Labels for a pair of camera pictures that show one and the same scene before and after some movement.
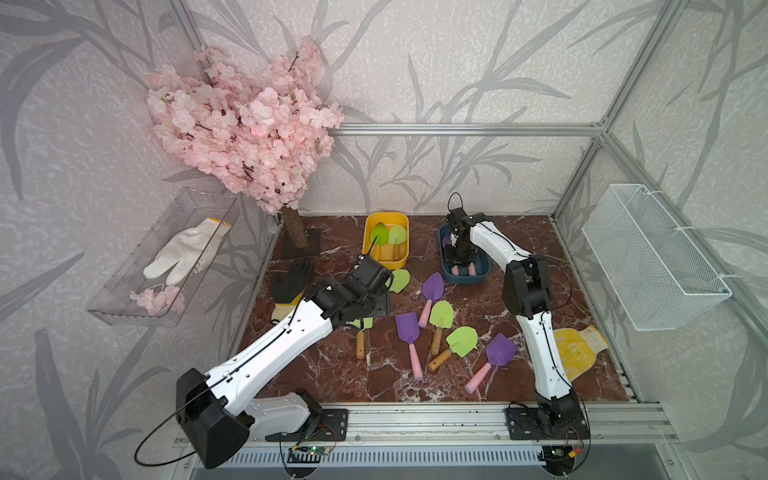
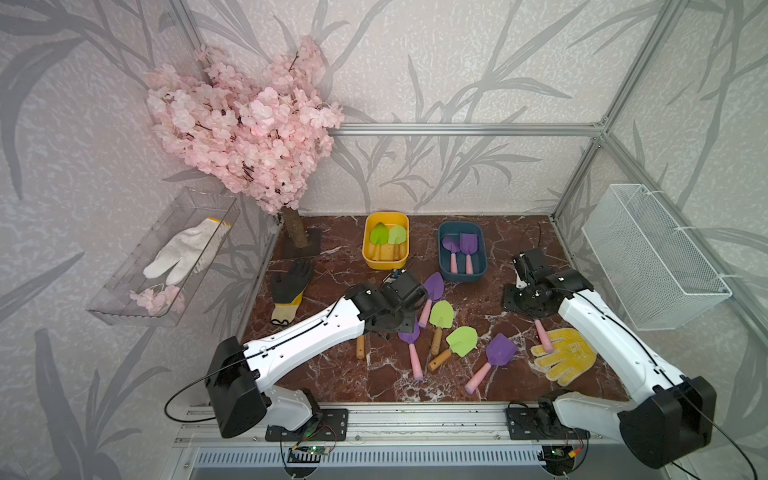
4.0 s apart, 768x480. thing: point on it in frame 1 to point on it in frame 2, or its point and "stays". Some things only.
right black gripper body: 459,254 to 519,300
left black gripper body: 375,306 to 403,321
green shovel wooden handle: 462,341 stays
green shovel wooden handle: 396,236 stays
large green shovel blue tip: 379,236 stays
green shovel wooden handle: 442,316 stays
